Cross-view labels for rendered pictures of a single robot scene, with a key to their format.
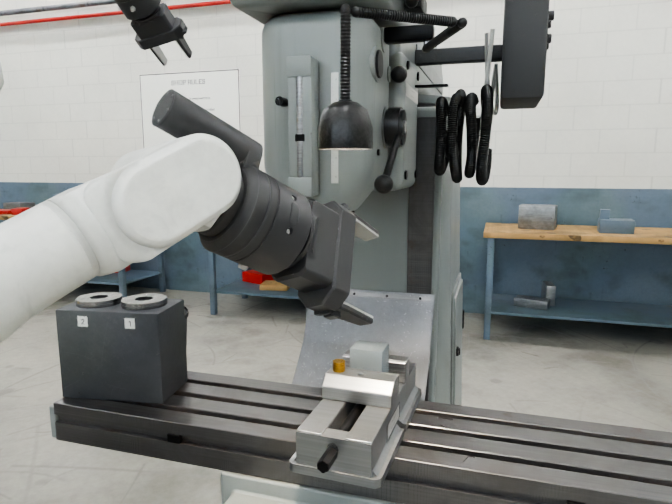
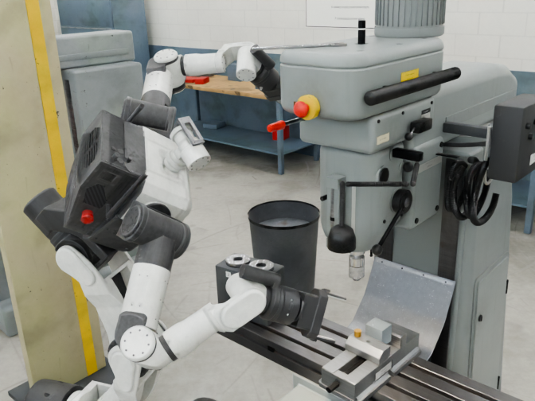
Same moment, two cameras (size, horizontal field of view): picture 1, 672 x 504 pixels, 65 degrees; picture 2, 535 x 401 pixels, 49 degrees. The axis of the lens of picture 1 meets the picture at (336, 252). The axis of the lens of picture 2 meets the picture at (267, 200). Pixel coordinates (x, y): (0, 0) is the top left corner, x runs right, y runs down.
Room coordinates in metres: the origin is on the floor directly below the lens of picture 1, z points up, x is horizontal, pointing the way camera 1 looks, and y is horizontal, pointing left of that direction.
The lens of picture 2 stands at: (-0.62, -0.44, 2.06)
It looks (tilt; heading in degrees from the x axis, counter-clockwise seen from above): 20 degrees down; 25
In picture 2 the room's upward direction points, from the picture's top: 2 degrees counter-clockwise
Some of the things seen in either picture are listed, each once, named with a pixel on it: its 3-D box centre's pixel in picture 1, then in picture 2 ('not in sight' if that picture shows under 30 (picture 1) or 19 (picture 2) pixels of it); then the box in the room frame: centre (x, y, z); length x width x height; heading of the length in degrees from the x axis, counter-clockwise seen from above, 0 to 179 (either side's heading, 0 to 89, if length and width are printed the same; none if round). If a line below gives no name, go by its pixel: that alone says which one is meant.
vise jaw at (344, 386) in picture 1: (360, 385); (367, 347); (0.87, -0.04, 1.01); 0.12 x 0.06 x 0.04; 71
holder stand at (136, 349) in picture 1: (124, 344); (250, 286); (1.07, 0.44, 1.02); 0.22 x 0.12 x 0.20; 82
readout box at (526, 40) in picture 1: (525, 51); (520, 137); (1.14, -0.39, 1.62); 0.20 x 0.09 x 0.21; 163
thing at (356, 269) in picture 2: not in sight; (356, 266); (0.95, 0.02, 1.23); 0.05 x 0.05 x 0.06
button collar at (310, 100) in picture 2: not in sight; (308, 107); (0.73, 0.09, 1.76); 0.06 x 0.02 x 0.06; 73
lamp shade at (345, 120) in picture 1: (345, 124); (341, 236); (0.71, -0.01, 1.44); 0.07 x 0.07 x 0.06
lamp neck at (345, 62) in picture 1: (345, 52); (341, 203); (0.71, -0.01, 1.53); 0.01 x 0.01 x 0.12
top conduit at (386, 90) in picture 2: not in sight; (415, 84); (0.94, -0.13, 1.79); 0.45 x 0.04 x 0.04; 163
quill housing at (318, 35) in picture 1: (326, 118); (359, 192); (0.95, 0.02, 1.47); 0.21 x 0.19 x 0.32; 73
